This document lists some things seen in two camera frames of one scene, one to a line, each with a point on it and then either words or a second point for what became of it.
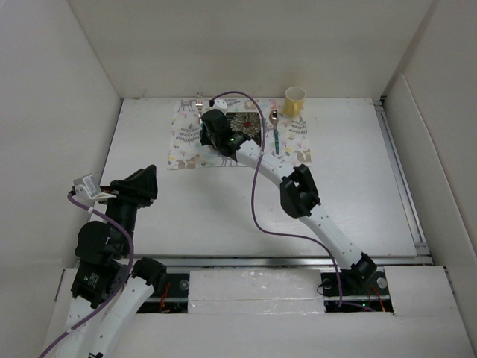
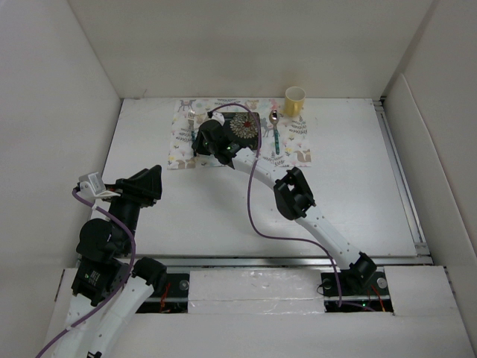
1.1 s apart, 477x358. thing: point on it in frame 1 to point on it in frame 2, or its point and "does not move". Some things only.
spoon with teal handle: x=274 y=116 does not move
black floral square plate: x=245 y=121 does not move
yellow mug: x=294 y=100 does not move
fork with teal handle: x=199 y=102 to x=191 y=118
